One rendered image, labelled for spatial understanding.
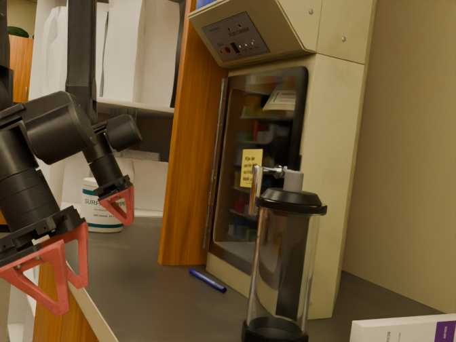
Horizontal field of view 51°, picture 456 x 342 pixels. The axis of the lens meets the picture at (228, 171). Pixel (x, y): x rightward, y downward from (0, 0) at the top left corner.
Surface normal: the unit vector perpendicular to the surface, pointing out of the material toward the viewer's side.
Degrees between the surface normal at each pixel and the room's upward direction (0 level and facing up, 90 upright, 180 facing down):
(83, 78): 80
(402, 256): 90
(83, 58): 90
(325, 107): 90
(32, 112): 90
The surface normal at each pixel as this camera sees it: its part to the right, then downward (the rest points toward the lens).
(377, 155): -0.88, -0.07
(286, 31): -0.70, 0.65
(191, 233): 0.47, 0.10
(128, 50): -0.19, 0.14
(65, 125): 0.04, -0.02
